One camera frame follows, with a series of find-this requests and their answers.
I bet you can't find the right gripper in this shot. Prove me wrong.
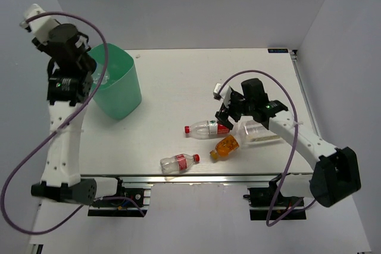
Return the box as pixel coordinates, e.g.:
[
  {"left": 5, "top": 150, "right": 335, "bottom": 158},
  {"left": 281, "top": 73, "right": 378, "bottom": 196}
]
[{"left": 215, "top": 90, "right": 254, "bottom": 130}]

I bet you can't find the large red label bottle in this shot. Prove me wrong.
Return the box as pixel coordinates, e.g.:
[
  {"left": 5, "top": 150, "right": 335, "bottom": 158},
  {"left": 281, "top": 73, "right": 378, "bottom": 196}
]
[{"left": 184, "top": 120, "right": 236, "bottom": 140}]

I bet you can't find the orange juice bottle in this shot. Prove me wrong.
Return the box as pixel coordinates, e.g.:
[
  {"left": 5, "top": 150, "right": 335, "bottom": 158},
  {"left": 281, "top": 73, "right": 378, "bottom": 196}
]
[{"left": 210, "top": 135, "right": 239, "bottom": 161}]

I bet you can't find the clear bottle blue label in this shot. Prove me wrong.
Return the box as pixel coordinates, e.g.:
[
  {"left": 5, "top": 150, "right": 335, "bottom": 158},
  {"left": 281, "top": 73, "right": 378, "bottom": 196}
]
[{"left": 92, "top": 71, "right": 110, "bottom": 85}]

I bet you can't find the small red label bottle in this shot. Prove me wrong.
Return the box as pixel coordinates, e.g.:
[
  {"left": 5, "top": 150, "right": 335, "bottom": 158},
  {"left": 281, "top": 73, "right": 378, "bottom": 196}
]
[{"left": 160, "top": 153, "right": 200, "bottom": 174}]

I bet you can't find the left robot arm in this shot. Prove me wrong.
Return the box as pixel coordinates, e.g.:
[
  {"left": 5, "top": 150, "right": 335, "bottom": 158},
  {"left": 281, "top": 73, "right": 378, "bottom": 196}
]
[{"left": 31, "top": 24, "right": 97, "bottom": 205}]

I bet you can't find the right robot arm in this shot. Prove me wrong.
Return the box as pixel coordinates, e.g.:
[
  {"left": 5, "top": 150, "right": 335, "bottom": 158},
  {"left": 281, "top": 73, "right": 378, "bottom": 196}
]
[{"left": 213, "top": 78, "right": 361, "bottom": 208}]

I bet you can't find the green plastic bin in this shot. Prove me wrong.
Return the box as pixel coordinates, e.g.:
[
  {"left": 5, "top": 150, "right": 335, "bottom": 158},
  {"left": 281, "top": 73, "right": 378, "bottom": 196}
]
[{"left": 93, "top": 43, "right": 142, "bottom": 120}]

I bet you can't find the large clear bottle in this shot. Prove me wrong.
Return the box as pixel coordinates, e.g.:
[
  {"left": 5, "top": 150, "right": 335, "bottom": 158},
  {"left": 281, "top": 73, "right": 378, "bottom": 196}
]
[{"left": 238, "top": 120, "right": 280, "bottom": 145}]

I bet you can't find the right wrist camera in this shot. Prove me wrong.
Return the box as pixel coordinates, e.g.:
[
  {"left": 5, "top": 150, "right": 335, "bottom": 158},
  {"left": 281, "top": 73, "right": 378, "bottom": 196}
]
[{"left": 213, "top": 83, "right": 232, "bottom": 108}]

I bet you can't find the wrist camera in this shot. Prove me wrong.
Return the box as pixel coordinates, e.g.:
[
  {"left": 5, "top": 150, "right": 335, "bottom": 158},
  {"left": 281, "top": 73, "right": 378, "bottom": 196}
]
[
  {"left": 213, "top": 83, "right": 232, "bottom": 108},
  {"left": 20, "top": 4, "right": 59, "bottom": 45}
]

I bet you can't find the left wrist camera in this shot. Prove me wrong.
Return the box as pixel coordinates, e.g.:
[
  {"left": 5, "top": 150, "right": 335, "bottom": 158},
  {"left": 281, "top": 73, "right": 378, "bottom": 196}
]
[{"left": 20, "top": 4, "right": 59, "bottom": 45}]

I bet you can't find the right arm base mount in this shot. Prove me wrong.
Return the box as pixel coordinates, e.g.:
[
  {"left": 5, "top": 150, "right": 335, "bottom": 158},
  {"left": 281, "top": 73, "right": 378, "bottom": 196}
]
[{"left": 243, "top": 187, "right": 307, "bottom": 221}]

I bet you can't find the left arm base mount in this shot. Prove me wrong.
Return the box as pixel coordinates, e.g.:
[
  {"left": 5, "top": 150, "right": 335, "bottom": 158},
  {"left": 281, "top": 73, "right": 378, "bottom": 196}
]
[{"left": 88, "top": 183, "right": 152, "bottom": 218}]

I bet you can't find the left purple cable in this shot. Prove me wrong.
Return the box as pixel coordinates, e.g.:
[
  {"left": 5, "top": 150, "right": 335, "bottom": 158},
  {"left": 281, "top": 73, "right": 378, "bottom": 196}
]
[{"left": 0, "top": 11, "right": 146, "bottom": 234}]

